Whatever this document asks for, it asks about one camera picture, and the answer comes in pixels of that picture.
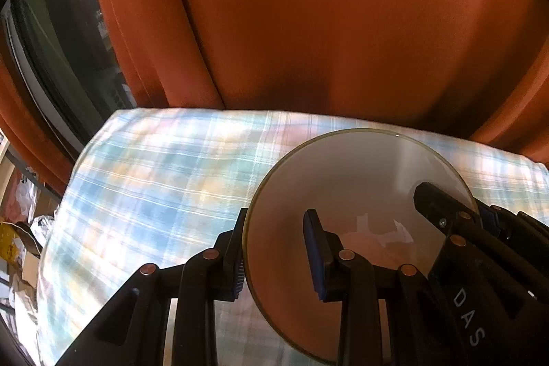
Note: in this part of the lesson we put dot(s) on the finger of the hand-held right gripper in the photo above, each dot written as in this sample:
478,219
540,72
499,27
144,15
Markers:
433,201
506,220

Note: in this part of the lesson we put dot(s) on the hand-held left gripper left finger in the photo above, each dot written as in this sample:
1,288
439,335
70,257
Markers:
238,276

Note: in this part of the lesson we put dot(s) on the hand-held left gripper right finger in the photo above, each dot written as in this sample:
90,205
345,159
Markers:
313,254

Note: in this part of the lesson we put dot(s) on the white bowl blue floral print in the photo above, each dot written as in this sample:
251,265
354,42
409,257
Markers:
364,177

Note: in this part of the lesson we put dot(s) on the blue plaid tablecloth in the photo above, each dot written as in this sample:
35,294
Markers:
150,177

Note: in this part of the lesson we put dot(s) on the silver plastic bag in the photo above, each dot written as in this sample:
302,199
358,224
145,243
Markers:
43,228

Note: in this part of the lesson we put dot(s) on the orange curtain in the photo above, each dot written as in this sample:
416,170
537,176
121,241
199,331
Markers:
321,27
25,134

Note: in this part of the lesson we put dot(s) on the cardboard box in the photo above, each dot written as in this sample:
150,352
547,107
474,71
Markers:
30,269

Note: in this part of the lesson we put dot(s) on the white plastic bag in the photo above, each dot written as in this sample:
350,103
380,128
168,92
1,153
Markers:
23,306

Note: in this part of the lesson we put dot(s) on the yellow bag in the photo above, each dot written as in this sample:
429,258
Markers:
10,246

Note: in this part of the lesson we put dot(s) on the glass sliding door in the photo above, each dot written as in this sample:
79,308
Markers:
64,27

